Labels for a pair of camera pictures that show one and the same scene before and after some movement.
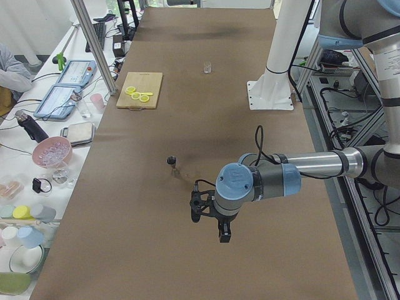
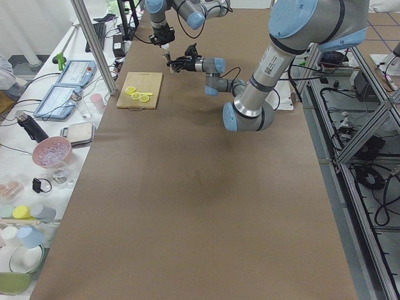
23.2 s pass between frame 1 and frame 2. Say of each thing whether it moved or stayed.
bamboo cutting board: stayed
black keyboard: stayed
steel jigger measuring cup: moved
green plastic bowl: stayed
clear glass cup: moved
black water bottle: stayed
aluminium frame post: stayed
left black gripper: moved
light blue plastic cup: stayed
